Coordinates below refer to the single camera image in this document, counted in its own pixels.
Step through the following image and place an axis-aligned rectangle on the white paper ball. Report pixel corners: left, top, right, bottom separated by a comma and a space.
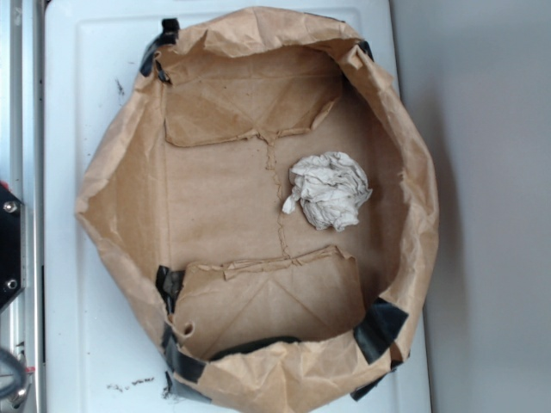
282, 151, 373, 232

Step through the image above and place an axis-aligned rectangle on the open brown paper bag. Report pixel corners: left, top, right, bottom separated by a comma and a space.
76, 7, 439, 412

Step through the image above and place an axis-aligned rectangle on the white plastic tray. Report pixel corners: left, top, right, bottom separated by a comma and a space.
41, 7, 444, 413

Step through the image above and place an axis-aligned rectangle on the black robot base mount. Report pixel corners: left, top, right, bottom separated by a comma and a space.
0, 182, 22, 311

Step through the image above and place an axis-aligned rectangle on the aluminium frame rail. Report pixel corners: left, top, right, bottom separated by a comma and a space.
1, 1, 46, 412

